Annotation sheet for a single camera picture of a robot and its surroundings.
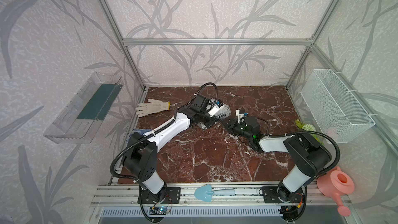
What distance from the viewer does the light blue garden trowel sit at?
0.75m

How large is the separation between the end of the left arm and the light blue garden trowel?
0.31 meters

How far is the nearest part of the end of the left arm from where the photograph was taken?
2.04 feet
